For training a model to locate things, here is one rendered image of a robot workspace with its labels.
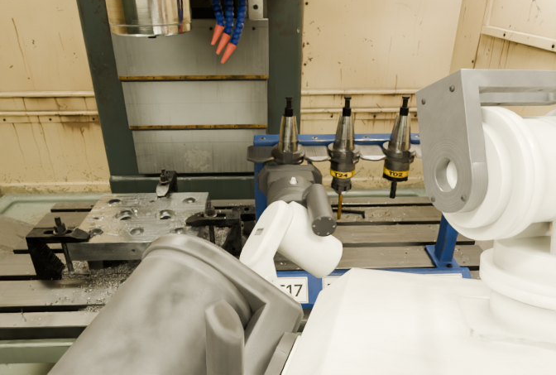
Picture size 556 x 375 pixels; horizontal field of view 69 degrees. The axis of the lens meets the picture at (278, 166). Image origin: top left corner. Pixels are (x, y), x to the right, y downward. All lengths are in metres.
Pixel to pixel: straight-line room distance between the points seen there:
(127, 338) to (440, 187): 0.18
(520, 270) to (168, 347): 0.19
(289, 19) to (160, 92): 0.47
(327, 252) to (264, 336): 0.34
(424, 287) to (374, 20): 1.53
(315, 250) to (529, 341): 0.38
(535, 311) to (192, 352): 0.18
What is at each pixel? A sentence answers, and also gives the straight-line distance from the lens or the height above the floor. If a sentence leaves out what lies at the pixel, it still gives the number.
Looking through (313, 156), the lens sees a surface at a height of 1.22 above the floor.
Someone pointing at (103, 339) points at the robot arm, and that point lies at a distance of 0.26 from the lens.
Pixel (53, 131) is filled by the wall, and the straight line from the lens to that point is 2.02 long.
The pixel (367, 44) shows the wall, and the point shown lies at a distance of 1.76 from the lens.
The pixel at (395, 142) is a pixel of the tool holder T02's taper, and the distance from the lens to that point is 0.81.
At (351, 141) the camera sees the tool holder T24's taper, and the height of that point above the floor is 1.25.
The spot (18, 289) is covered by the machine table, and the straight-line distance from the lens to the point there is 1.10.
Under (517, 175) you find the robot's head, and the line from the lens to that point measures 0.19.
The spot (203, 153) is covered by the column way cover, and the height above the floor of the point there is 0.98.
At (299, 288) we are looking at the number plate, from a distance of 0.88.
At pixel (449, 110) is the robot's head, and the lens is 0.20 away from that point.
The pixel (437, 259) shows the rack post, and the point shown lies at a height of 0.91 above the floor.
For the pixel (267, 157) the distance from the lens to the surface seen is 0.77.
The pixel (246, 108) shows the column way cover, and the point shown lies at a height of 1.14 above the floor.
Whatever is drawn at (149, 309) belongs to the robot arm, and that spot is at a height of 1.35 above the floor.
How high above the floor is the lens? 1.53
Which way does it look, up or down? 25 degrees down
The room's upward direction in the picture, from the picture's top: straight up
